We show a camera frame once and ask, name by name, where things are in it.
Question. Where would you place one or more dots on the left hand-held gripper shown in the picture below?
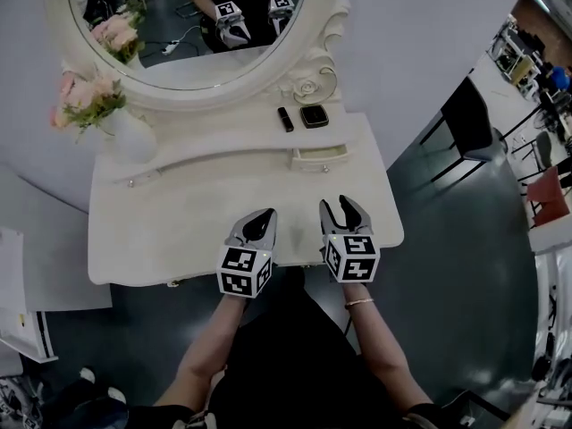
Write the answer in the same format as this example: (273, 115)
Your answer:
(243, 273)

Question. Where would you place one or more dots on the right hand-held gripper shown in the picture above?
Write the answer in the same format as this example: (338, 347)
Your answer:
(353, 257)

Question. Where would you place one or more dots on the small white drawer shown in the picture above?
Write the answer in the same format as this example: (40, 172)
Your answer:
(313, 161)

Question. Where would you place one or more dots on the person's left forearm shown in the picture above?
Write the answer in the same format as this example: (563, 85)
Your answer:
(214, 338)

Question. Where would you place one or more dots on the person's right forearm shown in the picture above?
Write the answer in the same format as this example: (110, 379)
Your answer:
(380, 342)

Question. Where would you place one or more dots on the white dressing table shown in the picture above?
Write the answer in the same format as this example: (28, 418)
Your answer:
(201, 221)

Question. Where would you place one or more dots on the black compact case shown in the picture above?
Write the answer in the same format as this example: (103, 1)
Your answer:
(314, 116)

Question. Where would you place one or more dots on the black lipstick tube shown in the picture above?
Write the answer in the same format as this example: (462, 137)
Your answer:
(286, 119)

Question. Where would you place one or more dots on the person's black clothing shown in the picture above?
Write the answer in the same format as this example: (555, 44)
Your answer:
(286, 355)

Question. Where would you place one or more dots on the white vase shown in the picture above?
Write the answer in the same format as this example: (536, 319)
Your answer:
(132, 139)

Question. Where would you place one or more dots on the black chair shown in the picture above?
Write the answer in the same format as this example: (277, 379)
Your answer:
(465, 119)

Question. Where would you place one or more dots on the red chair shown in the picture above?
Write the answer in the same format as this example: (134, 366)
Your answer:
(547, 195)

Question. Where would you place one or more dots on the pink flower bouquet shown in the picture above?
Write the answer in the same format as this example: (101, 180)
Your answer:
(85, 101)

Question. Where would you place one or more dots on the grey chair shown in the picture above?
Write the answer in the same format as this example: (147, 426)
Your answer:
(544, 148)

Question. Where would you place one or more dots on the white metal rack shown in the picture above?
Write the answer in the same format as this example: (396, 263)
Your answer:
(514, 56)

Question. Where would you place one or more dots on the white cabinet with black edge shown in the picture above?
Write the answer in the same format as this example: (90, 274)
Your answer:
(18, 324)

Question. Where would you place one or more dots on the oval mirror with white frame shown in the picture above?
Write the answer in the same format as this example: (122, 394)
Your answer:
(149, 93)

